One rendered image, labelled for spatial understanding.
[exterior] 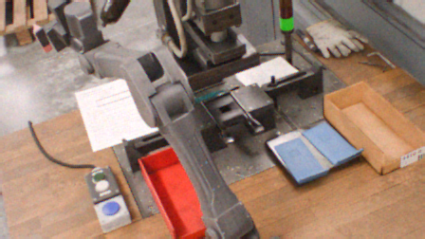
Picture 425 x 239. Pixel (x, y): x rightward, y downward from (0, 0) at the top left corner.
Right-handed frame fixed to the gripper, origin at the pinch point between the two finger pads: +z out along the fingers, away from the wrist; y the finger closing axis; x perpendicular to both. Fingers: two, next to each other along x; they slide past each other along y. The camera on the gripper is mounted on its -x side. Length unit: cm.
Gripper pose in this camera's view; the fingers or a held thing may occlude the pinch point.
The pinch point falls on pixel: (52, 16)
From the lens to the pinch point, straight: 144.8
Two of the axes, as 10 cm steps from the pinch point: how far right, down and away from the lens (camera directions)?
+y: -7.5, 6.0, -2.9
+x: 2.2, 6.4, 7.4
